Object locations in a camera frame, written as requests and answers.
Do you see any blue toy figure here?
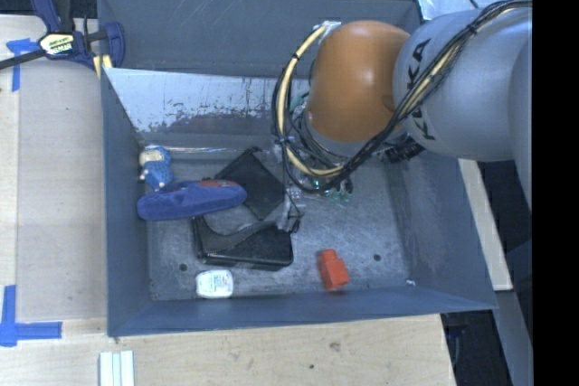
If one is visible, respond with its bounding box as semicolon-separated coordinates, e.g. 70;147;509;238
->
137;144;174;192

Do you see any white packet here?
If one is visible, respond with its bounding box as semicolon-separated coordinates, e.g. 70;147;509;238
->
195;268;235;300

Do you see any pale wood board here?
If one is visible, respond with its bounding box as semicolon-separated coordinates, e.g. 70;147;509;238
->
14;56;109;324

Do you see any black case with grey strap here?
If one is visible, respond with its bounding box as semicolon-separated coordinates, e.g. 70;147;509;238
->
191;212;295;272

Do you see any red block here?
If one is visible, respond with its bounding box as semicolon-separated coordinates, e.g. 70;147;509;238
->
316;249;351;292

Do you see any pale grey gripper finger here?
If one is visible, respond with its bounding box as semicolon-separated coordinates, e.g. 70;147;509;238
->
286;187;306;211
274;208;303;235

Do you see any black flat square pad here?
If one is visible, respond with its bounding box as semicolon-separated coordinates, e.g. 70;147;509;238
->
214;146;287;221

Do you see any grey metal bin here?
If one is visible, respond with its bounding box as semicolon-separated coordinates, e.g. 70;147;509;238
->
95;0;499;338

